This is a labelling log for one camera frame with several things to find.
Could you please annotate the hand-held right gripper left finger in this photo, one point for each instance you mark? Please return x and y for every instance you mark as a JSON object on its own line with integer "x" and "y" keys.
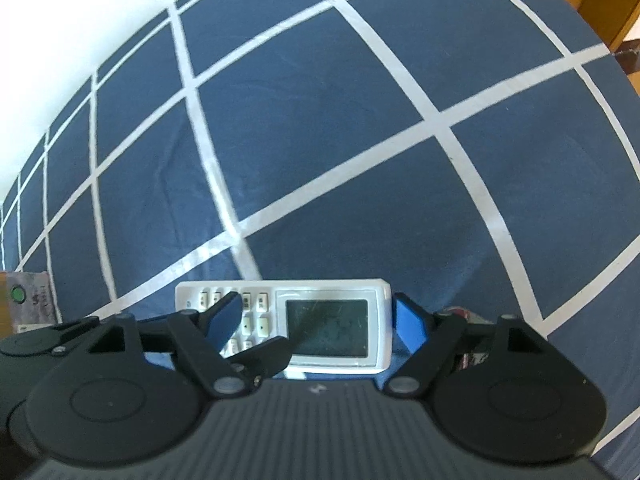
{"x": 222, "y": 317}

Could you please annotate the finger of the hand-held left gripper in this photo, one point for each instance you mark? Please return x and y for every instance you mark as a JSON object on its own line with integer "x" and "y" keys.
{"x": 265, "y": 357}

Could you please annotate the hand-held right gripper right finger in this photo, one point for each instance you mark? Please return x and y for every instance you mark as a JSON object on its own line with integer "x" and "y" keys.
{"x": 410, "y": 322}

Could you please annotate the white remote control with screen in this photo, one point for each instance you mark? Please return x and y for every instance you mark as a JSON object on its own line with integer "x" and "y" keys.
{"x": 327, "y": 327}

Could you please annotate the speckled wallet with red stripe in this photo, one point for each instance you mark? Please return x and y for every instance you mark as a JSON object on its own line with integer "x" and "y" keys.
{"x": 475, "y": 360}

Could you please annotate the grey packet with green dot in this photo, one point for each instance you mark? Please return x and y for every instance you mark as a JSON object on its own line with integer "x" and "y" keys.
{"x": 30, "y": 297}

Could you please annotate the blue checked blanket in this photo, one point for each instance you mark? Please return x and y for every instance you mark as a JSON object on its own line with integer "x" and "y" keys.
{"x": 350, "y": 110}

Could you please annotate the wooden furniture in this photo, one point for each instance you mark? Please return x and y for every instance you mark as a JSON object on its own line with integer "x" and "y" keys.
{"x": 610, "y": 10}

